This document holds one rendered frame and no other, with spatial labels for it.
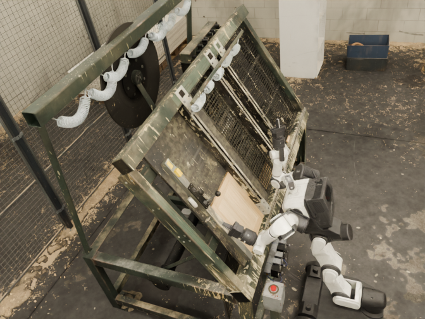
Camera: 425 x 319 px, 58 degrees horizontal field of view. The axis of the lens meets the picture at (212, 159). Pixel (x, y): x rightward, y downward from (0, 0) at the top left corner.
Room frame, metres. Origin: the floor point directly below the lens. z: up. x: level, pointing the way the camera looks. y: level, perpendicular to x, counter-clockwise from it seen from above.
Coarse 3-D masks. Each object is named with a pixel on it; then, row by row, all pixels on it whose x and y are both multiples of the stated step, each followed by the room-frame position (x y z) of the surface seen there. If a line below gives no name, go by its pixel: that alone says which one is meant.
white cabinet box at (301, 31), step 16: (288, 0) 5.49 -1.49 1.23; (304, 0) 5.37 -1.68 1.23; (320, 0) 5.82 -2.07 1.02; (288, 16) 5.49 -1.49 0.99; (304, 16) 5.37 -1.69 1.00; (320, 16) 5.65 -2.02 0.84; (288, 32) 5.49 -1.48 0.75; (304, 32) 5.37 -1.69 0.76; (320, 32) 5.81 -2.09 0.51; (288, 48) 5.49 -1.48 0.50; (304, 48) 5.37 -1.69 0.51; (320, 48) 5.81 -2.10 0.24; (288, 64) 5.49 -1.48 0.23; (304, 64) 5.36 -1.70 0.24; (320, 64) 5.68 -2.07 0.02
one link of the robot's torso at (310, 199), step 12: (300, 180) 1.79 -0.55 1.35; (312, 180) 1.73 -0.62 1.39; (324, 180) 1.69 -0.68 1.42; (288, 192) 1.72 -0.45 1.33; (300, 192) 1.67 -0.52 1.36; (312, 192) 1.62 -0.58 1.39; (324, 192) 1.59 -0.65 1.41; (288, 204) 1.62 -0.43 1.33; (300, 204) 1.58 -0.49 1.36; (312, 204) 1.56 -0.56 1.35; (324, 204) 1.53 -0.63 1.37; (312, 216) 1.55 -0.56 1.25; (324, 216) 1.53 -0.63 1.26; (312, 228) 1.56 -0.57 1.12
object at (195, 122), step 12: (180, 96) 2.17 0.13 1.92; (204, 96) 2.13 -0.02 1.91; (180, 108) 2.18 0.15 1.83; (192, 120) 2.15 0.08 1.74; (204, 132) 2.12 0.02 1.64; (204, 144) 2.13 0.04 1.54; (216, 144) 2.13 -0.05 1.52; (216, 156) 2.09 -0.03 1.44; (228, 156) 2.09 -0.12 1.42; (228, 168) 2.06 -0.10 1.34; (240, 180) 2.02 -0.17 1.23; (252, 192) 1.98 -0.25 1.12; (264, 204) 1.96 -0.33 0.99
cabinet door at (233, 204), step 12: (228, 180) 1.99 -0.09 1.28; (228, 192) 1.91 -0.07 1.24; (240, 192) 1.97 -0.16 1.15; (216, 204) 1.78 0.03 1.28; (228, 204) 1.84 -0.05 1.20; (240, 204) 1.89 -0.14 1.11; (252, 204) 1.96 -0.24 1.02; (228, 216) 1.76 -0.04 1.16; (240, 216) 1.81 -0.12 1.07; (252, 216) 1.87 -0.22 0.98; (252, 228) 1.79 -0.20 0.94
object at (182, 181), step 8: (168, 160) 1.81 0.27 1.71; (168, 168) 1.77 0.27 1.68; (176, 176) 1.75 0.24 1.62; (184, 184) 1.74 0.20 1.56; (200, 208) 1.70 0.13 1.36; (208, 208) 1.70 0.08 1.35; (216, 216) 1.68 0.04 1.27; (216, 224) 1.66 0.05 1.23; (224, 232) 1.63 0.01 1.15; (232, 240) 1.61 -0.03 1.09; (240, 248) 1.59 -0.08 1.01; (248, 256) 1.57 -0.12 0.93
